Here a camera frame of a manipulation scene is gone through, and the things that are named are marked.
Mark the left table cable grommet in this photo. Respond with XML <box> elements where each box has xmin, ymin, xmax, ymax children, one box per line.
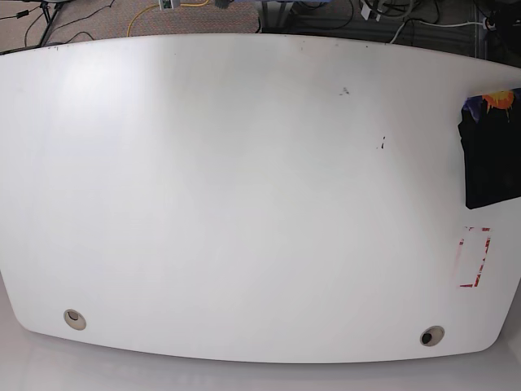
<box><xmin>63</xmin><ymin>310</ymin><xmax>86</xmax><ymax>331</ymax></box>

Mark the right table cable grommet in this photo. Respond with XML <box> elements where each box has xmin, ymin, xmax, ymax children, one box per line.
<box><xmin>419</xmin><ymin>326</ymin><xmax>444</xmax><ymax>347</ymax></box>

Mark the table cable grommet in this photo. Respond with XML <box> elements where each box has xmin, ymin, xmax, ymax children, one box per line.
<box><xmin>63</xmin><ymin>310</ymin><xmax>86</xmax><ymax>331</ymax></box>
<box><xmin>419</xmin><ymin>326</ymin><xmax>444</xmax><ymax>347</ymax></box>

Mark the yellow cable on floor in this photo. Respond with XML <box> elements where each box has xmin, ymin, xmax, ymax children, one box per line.
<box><xmin>127</xmin><ymin>2</ymin><xmax>211</xmax><ymax>37</ymax></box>

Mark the white cable on floor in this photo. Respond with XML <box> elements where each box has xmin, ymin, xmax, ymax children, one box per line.
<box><xmin>388</xmin><ymin>17</ymin><xmax>485</xmax><ymax>45</ymax></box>

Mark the red tape rectangle marking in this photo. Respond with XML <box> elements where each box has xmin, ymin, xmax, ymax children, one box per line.
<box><xmin>454</xmin><ymin>226</ymin><xmax>492</xmax><ymax>288</ymax></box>

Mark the black graphic t-shirt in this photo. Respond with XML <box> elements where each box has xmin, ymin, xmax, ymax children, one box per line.
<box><xmin>458</xmin><ymin>88</ymin><xmax>521</xmax><ymax>209</ymax></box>

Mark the black tripod stand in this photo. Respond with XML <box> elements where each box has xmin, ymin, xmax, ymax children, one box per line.
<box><xmin>37</xmin><ymin>1</ymin><xmax>65</xmax><ymax>47</ymax></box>

